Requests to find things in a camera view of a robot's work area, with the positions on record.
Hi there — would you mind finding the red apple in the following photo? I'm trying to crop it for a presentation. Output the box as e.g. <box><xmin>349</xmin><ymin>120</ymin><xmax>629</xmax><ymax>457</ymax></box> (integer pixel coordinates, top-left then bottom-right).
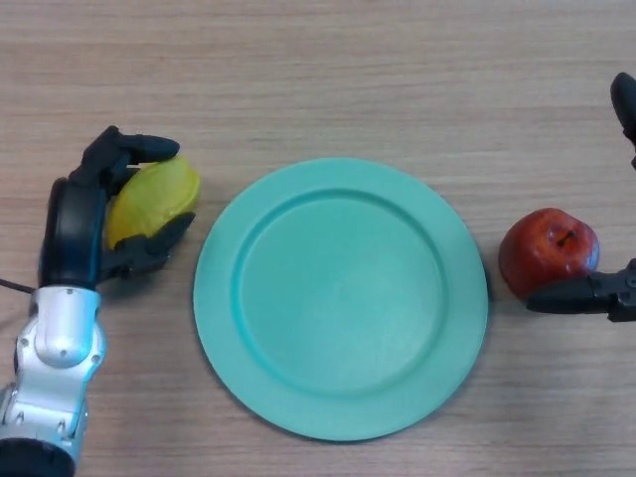
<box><xmin>498</xmin><ymin>207</ymin><xmax>601</xmax><ymax>299</ymax></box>

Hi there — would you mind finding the yellow starfruit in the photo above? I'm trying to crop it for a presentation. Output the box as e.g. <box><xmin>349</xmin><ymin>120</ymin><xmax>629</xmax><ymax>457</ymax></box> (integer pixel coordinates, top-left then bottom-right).
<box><xmin>106</xmin><ymin>155</ymin><xmax>202</xmax><ymax>251</ymax></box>

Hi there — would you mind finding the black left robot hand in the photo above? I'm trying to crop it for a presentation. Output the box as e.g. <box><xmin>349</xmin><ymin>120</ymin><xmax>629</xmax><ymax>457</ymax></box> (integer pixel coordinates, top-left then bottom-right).
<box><xmin>39</xmin><ymin>125</ymin><xmax>196</xmax><ymax>299</ymax></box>

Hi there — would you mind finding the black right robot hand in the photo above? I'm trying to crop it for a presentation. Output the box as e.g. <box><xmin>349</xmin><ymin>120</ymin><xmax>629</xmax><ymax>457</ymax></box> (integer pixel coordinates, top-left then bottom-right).
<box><xmin>526</xmin><ymin>72</ymin><xmax>636</xmax><ymax>323</ymax></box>

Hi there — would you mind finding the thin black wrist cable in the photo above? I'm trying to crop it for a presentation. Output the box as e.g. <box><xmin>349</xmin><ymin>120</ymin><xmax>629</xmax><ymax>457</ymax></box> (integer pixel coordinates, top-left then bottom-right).
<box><xmin>0</xmin><ymin>279</ymin><xmax>39</xmax><ymax>295</ymax></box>

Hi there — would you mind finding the green round plate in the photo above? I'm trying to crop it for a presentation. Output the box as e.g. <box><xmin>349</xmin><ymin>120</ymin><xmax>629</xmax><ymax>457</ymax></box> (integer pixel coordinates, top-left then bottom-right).
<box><xmin>192</xmin><ymin>157</ymin><xmax>490</xmax><ymax>443</ymax></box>

